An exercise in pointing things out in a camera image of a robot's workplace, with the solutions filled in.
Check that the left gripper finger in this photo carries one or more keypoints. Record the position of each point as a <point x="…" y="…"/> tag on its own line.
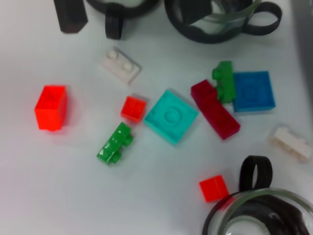
<point x="198" y="9"/>
<point x="71" y="17"/>

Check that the glass teacup black sleeve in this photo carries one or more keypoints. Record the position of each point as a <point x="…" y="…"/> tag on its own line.
<point x="195" y="34"/>
<point x="245" y="173"/>
<point x="113" y="27"/>

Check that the translucent white brick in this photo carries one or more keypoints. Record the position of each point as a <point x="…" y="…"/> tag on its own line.
<point x="122" y="66"/>

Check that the green toy brick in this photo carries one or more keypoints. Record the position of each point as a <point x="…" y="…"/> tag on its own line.
<point x="113" y="144"/>
<point x="226" y="83"/>

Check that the large red toy brick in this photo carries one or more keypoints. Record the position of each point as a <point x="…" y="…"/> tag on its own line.
<point x="50" y="107"/>

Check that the blue square flat brick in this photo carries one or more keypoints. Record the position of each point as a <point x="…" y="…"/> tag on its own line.
<point x="254" y="93"/>

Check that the dark red long brick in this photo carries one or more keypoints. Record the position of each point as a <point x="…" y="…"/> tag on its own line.
<point x="215" y="110"/>

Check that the small red toy brick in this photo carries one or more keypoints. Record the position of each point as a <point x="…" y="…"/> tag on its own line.
<point x="133" y="109"/>
<point x="212" y="188"/>

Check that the teal square flat brick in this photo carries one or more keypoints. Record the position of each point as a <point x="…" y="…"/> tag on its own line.
<point x="171" y="117"/>

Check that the white toy brick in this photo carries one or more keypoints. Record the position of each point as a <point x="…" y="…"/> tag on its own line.
<point x="288" y="143"/>

